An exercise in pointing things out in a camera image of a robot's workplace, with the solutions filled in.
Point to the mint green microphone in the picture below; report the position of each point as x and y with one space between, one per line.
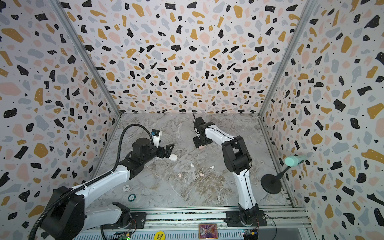
271 183

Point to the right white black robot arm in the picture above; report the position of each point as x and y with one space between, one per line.
237 160

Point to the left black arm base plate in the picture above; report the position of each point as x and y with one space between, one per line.
135 219

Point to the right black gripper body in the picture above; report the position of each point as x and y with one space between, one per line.
200 141

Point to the white earbud case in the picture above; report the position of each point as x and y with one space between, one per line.
173 157

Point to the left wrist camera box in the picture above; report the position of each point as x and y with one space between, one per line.
156 137

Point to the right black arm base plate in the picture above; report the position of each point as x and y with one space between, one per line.
243 219

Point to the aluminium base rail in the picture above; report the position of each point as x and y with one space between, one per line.
182 223

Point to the white poker chip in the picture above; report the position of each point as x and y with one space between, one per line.
126 188

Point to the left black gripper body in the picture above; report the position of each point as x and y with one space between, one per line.
160 150

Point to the teal ring poker chip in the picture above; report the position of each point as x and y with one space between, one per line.
131 197

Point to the yellow round sticker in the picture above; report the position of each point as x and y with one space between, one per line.
160 235

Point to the pink square card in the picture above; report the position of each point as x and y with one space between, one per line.
208 231

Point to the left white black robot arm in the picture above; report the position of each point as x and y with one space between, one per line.
66 214

